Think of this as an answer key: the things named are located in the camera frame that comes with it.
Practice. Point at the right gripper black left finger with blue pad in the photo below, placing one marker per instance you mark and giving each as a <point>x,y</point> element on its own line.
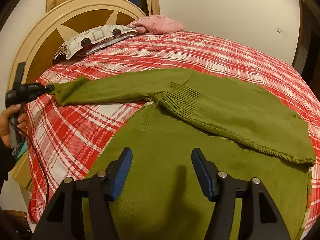
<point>63,217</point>

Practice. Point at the green knit sweater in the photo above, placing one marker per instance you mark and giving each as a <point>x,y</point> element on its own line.
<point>241,127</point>

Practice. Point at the dark sleeve forearm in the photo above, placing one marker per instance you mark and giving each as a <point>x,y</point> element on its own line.
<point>7,162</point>

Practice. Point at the person's left hand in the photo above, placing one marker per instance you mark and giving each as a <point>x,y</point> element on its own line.
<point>22,122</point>

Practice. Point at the cream wooden headboard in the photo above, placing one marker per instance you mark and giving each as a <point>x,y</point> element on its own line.
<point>62,23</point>

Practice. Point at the red white plaid bedspread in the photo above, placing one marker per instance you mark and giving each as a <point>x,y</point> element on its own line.
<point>67,140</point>

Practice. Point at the white patterned pillow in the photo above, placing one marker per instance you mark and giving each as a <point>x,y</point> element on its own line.
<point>92,40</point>

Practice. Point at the pink pillow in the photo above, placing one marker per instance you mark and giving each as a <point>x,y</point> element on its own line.
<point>156,25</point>

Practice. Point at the brown wooden door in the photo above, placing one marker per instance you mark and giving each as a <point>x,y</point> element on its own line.
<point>307,50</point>

